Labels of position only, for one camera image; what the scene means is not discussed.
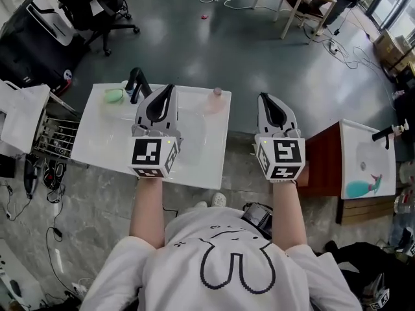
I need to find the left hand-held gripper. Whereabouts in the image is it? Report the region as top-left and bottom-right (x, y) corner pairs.
(128, 84), (184, 179)

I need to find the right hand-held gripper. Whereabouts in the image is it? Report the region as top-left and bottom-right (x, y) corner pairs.
(254, 92), (306, 183)

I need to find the clear pink bottle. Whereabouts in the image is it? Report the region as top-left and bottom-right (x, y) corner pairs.
(204, 87), (226, 116)

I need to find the person's right forearm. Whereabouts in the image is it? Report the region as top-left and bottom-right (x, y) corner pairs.
(271, 179), (309, 253)

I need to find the person's left forearm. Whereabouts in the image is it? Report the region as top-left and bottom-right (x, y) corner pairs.
(128, 174), (167, 249)

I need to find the black sink faucet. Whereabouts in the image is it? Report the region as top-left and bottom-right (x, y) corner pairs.
(124, 67), (154, 105)

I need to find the white sink with teal print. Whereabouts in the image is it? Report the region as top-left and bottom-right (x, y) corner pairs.
(339, 119), (397, 201)

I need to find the clear plastic bottle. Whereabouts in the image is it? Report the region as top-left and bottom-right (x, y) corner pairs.
(393, 189), (415, 216)

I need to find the green soap dish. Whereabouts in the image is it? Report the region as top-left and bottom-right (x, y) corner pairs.
(103, 87), (127, 105)

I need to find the red-brown wooden cabinet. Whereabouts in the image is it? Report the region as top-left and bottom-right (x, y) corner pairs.
(296, 121), (397, 225)

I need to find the black waist device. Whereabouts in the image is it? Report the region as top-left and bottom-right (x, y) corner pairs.
(241, 202), (274, 240)

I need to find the black short faucet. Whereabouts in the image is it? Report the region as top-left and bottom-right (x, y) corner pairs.
(372, 125), (395, 150)

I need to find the black office chair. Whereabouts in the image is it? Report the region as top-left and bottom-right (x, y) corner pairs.
(49, 0), (141, 58)

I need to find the white pump dispenser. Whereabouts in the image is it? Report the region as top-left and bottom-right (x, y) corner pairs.
(391, 119), (410, 139)

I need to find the cardboard box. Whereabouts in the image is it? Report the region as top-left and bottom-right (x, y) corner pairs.
(372, 29), (415, 75)

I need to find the black and white machine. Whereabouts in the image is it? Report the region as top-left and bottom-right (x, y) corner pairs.
(0, 0), (89, 94)

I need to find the person's white printed shirt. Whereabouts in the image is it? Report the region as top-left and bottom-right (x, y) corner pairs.
(78, 205), (364, 311)

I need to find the black bag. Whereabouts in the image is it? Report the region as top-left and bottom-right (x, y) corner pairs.
(322, 240), (415, 311)

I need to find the grey spare gripper tool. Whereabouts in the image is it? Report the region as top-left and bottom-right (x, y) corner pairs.
(361, 271), (390, 311)

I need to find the white floor cable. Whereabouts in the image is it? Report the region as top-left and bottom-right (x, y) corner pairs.
(322, 36), (398, 111)

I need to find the metal wire rack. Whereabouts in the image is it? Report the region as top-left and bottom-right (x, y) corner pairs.
(32, 107), (82, 162)

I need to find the black floor cable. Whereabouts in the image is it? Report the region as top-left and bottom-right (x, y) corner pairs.
(0, 179), (71, 296)

